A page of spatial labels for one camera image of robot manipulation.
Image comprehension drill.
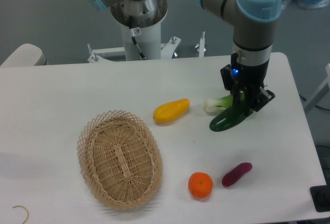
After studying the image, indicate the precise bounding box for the white chair armrest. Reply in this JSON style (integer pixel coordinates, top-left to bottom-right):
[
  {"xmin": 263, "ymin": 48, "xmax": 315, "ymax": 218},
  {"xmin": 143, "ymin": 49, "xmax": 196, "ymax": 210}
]
[{"xmin": 1, "ymin": 43, "xmax": 48, "ymax": 68}]

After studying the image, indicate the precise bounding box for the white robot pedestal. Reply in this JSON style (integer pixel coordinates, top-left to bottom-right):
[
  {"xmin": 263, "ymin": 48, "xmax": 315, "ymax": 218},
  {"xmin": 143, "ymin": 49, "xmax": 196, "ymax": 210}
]
[{"xmin": 88, "ymin": 0, "xmax": 181, "ymax": 63}]

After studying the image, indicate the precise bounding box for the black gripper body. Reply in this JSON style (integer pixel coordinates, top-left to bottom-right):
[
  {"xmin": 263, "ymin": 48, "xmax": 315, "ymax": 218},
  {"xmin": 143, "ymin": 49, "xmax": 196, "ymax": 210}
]
[{"xmin": 220, "ymin": 52, "xmax": 275, "ymax": 112}]

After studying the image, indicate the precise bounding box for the purple sweet potato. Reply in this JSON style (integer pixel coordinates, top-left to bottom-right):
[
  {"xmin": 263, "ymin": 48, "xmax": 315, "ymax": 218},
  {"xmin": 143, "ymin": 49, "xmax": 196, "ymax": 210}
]
[{"xmin": 222, "ymin": 162, "xmax": 253, "ymax": 187}]

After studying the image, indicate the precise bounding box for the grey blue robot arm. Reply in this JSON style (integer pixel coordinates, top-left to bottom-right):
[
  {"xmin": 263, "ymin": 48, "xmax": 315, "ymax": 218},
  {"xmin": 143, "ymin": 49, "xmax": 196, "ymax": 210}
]
[{"xmin": 89, "ymin": 0, "xmax": 282, "ymax": 116}]

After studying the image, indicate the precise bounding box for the dark green cucumber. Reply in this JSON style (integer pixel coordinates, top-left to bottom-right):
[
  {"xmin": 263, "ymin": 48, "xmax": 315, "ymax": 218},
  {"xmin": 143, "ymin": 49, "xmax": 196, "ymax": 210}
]
[{"xmin": 209, "ymin": 99, "xmax": 252, "ymax": 132}]

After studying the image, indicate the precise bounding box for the woven wicker basket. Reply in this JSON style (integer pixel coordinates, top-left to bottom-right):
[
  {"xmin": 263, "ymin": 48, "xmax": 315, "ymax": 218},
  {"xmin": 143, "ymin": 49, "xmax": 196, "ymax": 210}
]
[{"xmin": 77, "ymin": 110, "xmax": 162, "ymax": 211}]

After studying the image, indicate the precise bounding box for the black device at edge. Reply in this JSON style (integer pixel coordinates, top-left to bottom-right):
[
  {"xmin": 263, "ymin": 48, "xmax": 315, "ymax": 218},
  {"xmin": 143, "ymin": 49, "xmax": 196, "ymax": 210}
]
[{"xmin": 310, "ymin": 185, "xmax": 329, "ymax": 213}]

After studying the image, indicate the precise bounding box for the tan rubber band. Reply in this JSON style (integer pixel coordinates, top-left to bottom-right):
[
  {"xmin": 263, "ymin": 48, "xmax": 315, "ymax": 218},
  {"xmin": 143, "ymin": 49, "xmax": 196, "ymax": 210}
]
[{"xmin": 12, "ymin": 205, "xmax": 30, "ymax": 221}]

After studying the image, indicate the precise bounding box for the white frame at right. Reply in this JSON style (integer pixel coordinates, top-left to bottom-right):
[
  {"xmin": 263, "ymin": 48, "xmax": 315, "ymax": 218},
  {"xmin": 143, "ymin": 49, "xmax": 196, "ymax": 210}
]
[{"xmin": 303, "ymin": 63, "xmax": 329, "ymax": 113}]

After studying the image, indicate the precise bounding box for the orange tangerine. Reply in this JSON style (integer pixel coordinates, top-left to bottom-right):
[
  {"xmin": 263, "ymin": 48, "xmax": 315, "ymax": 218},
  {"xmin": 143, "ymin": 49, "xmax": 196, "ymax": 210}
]
[{"xmin": 188, "ymin": 172, "xmax": 213, "ymax": 199}]

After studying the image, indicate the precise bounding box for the green bok choy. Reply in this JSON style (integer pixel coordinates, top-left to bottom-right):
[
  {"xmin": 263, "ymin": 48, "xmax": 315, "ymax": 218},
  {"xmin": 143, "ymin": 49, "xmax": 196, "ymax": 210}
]
[{"xmin": 203, "ymin": 93, "xmax": 247, "ymax": 115}]

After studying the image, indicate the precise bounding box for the yellow papaya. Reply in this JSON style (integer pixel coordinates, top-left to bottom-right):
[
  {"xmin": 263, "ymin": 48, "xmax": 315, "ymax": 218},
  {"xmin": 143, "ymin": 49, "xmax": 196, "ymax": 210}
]
[{"xmin": 153, "ymin": 99, "xmax": 190, "ymax": 124}]

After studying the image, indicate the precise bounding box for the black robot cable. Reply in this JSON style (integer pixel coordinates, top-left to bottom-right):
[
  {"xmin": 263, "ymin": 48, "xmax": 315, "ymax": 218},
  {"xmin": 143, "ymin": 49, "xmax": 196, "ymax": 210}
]
[{"xmin": 128, "ymin": 14, "xmax": 147, "ymax": 60}]

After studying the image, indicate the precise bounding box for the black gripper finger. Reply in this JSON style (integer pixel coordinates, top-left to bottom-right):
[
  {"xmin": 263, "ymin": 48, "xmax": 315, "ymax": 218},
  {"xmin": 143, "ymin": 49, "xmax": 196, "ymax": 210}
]
[
  {"xmin": 244, "ymin": 89, "xmax": 256, "ymax": 117},
  {"xmin": 232, "ymin": 88, "xmax": 241, "ymax": 106}
]

